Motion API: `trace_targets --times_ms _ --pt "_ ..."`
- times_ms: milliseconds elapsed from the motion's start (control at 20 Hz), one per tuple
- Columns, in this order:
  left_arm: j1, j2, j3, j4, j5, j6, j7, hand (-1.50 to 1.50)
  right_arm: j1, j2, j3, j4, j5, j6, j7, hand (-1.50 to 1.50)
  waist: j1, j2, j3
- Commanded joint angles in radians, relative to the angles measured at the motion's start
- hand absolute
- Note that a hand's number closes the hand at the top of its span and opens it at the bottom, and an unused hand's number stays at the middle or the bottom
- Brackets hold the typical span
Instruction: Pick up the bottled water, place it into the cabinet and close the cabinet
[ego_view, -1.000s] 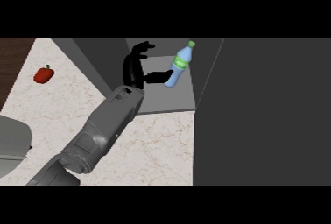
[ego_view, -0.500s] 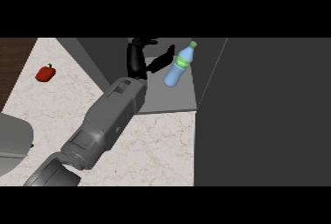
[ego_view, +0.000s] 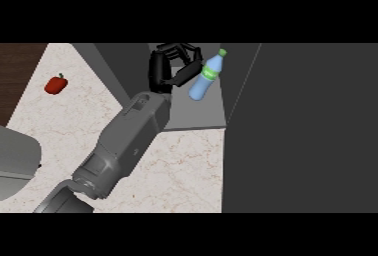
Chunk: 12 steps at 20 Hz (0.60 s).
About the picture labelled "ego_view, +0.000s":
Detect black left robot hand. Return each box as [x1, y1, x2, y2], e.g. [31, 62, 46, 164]
[148, 43, 206, 95]

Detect blue water bottle green cap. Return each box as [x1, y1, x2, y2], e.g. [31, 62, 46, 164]
[188, 48, 229, 102]

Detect grey open cabinet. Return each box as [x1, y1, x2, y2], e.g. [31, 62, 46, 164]
[73, 43, 229, 132]

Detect dark grey cabinet door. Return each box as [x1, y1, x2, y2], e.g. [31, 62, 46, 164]
[219, 43, 378, 214]

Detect red bell pepper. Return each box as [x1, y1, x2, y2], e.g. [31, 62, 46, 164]
[43, 73, 70, 96]

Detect pale grey appliance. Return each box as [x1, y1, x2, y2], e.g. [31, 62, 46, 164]
[0, 125, 43, 202]

